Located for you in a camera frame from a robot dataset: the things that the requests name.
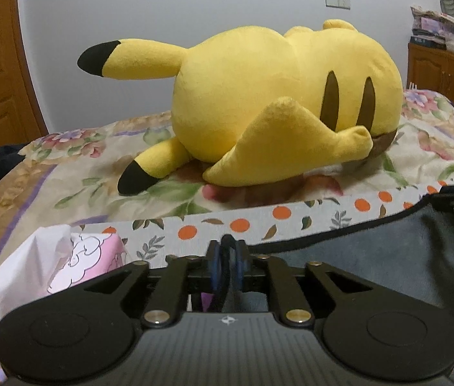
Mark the orange fruit print cloth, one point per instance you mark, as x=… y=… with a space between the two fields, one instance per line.
x=291 y=213

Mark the white wall switch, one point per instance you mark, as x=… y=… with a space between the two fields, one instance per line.
x=337 y=0

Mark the wooden cabinet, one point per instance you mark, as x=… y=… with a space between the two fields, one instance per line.
x=444 y=72

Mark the pink white cloth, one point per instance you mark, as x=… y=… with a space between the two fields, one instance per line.
x=17 y=273

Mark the floral bed blanket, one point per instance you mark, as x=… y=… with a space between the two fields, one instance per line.
x=70 y=177

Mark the pink cartoon print package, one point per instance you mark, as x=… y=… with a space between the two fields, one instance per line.
x=102 y=253

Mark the dark grey towel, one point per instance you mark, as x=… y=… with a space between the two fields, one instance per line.
x=372 y=245

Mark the yellow plush toy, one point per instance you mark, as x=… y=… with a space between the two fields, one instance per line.
x=259 y=100

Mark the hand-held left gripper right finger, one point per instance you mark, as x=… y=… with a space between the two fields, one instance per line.
x=238 y=270

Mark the stack of books and papers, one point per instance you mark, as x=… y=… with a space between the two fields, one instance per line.
x=436 y=26

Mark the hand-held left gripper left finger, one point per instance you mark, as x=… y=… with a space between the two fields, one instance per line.
x=215 y=273

